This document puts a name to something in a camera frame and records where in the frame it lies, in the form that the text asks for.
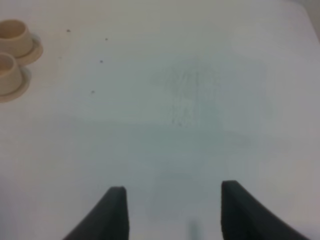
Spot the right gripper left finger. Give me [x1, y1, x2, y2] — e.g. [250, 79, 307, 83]
[65, 186, 130, 240]

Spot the brown teacup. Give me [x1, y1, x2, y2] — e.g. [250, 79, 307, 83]
[0, 19, 33, 58]
[0, 52, 23, 96]

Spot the far brown teacup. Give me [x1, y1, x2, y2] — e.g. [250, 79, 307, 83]
[0, 19, 33, 58]

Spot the cup saucer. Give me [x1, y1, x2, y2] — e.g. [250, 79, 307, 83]
[0, 68, 32, 103]
[15, 38, 44, 66]

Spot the far cup saucer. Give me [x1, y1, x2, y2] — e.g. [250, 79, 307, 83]
[15, 38, 44, 66]

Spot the near cup saucer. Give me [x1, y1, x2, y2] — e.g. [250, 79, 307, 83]
[0, 68, 32, 103]

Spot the near brown teacup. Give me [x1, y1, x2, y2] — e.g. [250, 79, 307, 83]
[0, 52, 23, 96]

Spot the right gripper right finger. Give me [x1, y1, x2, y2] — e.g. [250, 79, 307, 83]
[220, 180, 307, 240]

